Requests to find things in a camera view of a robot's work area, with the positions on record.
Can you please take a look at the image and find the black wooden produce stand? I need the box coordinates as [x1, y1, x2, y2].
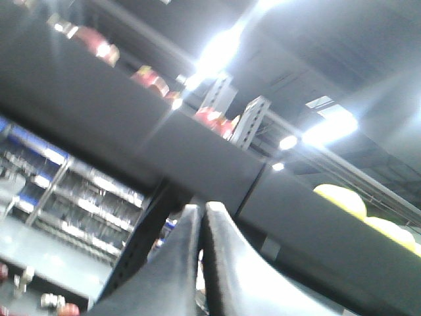
[1, 1, 420, 315]

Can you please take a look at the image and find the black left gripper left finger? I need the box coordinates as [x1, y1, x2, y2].
[88, 204, 201, 316]

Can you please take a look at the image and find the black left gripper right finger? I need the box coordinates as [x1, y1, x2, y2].
[203, 201, 329, 315]

